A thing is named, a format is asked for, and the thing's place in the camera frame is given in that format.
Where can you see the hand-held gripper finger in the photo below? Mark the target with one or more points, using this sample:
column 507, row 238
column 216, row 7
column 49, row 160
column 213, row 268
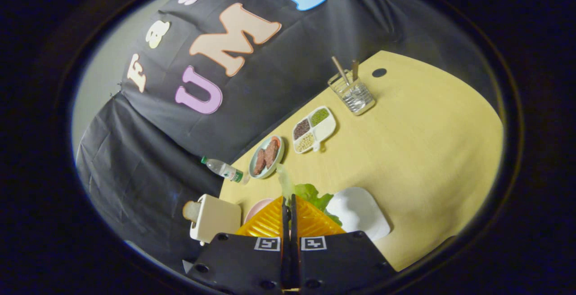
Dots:
column 285, row 250
column 293, row 250

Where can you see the green lettuce leaf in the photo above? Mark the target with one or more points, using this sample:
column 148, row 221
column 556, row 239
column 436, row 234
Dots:
column 310, row 194

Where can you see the white bread slice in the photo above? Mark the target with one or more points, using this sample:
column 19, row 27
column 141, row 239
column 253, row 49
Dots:
column 191, row 211

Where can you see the pink round plate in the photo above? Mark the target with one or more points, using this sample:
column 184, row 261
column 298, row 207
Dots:
column 256, row 208

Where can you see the white toaster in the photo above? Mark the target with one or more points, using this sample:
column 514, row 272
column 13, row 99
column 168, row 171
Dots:
column 218, row 218

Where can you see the white rectangular plate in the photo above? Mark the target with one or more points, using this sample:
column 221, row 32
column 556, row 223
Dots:
column 360, row 212

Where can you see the pale blue round plate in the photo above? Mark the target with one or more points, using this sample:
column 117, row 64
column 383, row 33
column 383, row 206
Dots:
column 265, row 171

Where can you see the brown meat piece orange tip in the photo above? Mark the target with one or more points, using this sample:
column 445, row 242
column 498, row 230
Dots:
column 271, row 152

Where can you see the clear plastic water bottle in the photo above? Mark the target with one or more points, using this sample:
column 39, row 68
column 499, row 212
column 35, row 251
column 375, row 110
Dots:
column 222, row 169

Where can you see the pile of pale beans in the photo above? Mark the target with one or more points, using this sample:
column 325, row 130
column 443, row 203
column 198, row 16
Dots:
column 305, row 142

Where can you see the pile of dark beans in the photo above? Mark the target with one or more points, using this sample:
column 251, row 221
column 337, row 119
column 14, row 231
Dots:
column 301, row 128

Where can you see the white divided dish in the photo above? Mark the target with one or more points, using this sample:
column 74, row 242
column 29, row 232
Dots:
column 326, row 128

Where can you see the pile of green beans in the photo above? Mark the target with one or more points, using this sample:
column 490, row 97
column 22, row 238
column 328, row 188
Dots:
column 320, row 116

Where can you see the clear glass utensil holder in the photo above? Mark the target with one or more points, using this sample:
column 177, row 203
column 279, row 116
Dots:
column 357, row 99

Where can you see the wooden stick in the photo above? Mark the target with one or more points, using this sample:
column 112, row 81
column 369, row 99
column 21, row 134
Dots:
column 339, row 69

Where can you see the metal spoon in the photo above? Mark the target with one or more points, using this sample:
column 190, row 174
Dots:
column 355, row 70

